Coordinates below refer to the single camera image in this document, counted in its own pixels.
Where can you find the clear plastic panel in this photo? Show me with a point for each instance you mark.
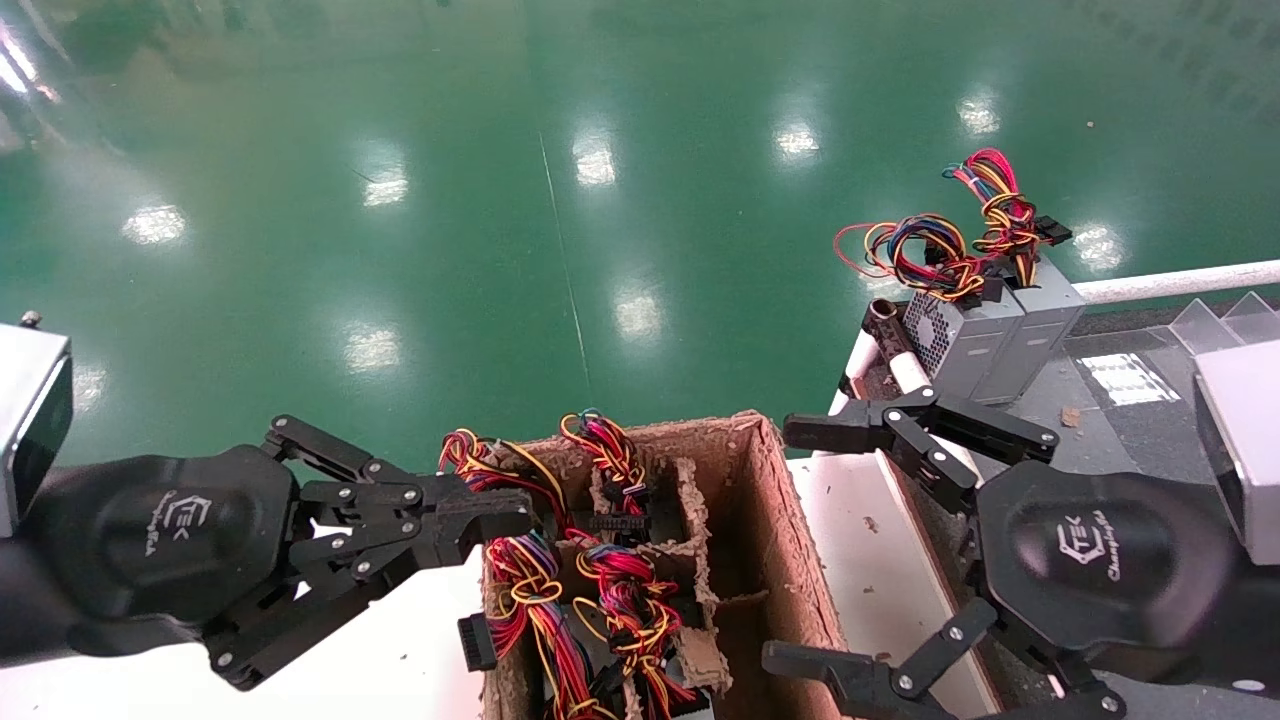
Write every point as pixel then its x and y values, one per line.
pixel 1255 318
pixel 1210 335

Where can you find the black conveyor belt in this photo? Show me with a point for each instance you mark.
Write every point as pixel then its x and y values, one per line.
pixel 1130 430

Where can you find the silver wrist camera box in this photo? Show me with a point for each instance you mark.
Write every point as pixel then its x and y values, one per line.
pixel 1245 440
pixel 30 420

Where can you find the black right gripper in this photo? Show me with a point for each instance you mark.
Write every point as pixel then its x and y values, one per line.
pixel 1100 570

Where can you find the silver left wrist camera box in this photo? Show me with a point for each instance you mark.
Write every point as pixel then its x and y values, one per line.
pixel 30 420

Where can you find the long white rail tube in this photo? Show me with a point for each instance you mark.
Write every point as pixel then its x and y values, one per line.
pixel 1180 282

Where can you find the white printed label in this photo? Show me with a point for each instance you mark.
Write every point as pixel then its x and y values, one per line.
pixel 1130 378

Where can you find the grey vented power supply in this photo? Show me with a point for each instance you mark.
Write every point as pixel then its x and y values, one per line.
pixel 960 340

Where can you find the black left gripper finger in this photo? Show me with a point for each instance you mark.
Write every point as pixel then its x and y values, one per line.
pixel 450 500

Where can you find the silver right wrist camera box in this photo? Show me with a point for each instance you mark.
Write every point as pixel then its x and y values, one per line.
pixel 1245 440

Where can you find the brown cardboard box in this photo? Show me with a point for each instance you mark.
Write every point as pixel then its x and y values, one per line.
pixel 770 520

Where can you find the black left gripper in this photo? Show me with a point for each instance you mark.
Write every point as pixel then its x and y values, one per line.
pixel 150 540

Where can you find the short white support tube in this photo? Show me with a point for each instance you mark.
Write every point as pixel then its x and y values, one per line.
pixel 860 360

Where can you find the white rail with black cap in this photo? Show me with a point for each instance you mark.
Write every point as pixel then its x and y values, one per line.
pixel 905 370

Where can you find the cardboard divider insert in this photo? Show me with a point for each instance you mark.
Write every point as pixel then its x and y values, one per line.
pixel 695 520

